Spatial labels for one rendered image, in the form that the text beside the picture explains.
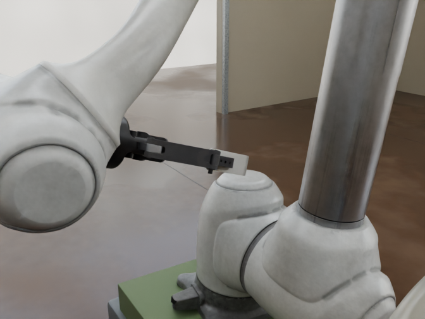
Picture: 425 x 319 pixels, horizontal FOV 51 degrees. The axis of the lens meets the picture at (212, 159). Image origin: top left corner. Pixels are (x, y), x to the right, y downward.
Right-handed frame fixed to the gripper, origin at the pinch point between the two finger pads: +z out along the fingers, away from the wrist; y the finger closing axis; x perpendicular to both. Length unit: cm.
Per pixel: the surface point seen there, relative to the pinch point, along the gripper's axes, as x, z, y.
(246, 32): -161, 305, 376
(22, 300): 87, 30, 170
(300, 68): -147, 415, 380
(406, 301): 8.0, -8.7, -38.9
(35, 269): 78, 41, 193
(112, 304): 35.3, 4.4, 31.4
